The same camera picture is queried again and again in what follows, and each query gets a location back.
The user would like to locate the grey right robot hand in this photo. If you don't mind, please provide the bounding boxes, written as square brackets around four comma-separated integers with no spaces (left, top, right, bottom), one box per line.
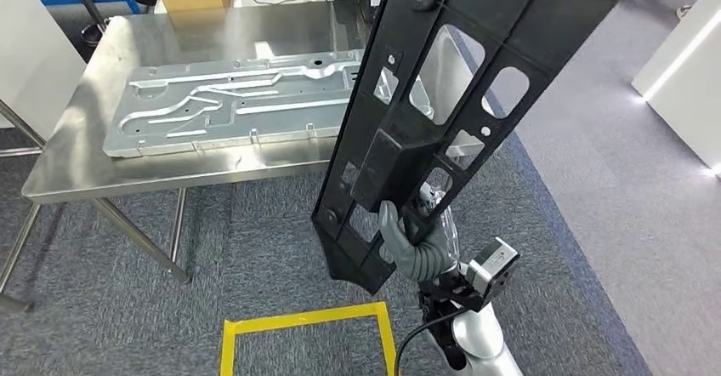
[378,184,457,265]

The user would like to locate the stamped grey metal plate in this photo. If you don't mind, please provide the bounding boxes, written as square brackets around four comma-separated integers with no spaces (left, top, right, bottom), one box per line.
[102,48,438,159]

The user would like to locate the white desk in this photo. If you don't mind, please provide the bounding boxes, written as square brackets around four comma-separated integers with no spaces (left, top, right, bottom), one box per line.
[153,0,367,15]

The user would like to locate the white cabinet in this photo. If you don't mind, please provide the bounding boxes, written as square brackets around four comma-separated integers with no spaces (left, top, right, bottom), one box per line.
[0,0,88,140]

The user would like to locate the white lit display counter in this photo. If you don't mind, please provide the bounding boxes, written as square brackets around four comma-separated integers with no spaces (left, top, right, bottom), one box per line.
[630,0,721,179]

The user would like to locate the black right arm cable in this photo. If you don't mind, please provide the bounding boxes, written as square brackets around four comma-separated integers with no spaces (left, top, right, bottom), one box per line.
[393,308,468,376]

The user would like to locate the black plastic perforated panel part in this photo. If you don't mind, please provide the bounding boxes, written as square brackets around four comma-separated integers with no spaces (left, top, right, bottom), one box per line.
[311,0,630,297]

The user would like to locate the yellow floor tape square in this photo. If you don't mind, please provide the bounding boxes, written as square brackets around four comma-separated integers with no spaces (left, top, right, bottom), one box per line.
[219,301,398,376]

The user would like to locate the stainless steel workbench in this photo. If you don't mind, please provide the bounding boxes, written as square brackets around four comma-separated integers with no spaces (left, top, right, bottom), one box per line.
[0,0,497,314]

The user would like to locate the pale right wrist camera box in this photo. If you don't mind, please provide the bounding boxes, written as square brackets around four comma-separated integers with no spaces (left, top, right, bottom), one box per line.
[466,236,521,301]

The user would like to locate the stanchion with black base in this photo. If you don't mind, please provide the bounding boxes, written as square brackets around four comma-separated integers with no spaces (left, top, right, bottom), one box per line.
[60,0,114,48]

